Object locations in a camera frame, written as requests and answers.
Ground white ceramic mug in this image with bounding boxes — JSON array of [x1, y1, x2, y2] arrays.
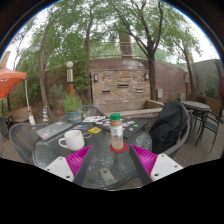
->
[[58, 129, 86, 152]]

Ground white printed sticker sheet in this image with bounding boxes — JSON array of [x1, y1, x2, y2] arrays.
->
[[82, 115, 107, 124]]

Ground yellow square card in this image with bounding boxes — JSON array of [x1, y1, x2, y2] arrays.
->
[[87, 126, 103, 135]]

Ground flat round red coaster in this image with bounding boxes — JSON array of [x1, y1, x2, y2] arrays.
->
[[109, 142, 129, 155]]

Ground small colourful sticker card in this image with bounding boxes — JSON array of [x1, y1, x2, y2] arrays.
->
[[72, 124, 88, 131]]

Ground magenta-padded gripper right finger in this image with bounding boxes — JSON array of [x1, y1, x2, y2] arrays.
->
[[128, 143, 184, 186]]

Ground blue yellow striped post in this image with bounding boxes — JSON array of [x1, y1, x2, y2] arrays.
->
[[42, 105, 51, 123]]

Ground tall dark-trunked tree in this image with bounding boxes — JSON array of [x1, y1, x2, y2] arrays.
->
[[103, 0, 204, 103]]

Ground stone brick fountain wall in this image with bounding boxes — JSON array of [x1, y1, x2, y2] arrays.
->
[[90, 58, 152, 113]]

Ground tree with curved trunk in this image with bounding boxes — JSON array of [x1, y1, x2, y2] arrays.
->
[[13, 0, 98, 121]]

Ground dark green-seated patio chair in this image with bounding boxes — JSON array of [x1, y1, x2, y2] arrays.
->
[[194, 106, 224, 154]]

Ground green plant in teal pot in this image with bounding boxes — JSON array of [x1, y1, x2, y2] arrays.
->
[[59, 93, 84, 126]]

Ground lamp post with white globe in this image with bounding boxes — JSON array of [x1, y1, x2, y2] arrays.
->
[[65, 60, 75, 99]]

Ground grey laptop with stickers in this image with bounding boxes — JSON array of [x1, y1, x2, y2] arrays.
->
[[35, 121, 74, 141]]

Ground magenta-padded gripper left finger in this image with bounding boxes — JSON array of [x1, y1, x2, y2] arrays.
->
[[43, 144, 97, 188]]

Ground green-capped brown drink bottle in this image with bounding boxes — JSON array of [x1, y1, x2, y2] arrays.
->
[[109, 112, 125, 152]]

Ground round glass patio table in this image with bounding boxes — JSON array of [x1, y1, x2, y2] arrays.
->
[[181, 100, 212, 134]]

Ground orange canopy with white pole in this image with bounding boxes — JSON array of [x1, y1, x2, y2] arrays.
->
[[0, 65, 36, 126]]

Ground black laptop with stickers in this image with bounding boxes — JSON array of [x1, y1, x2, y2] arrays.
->
[[92, 117, 148, 140]]

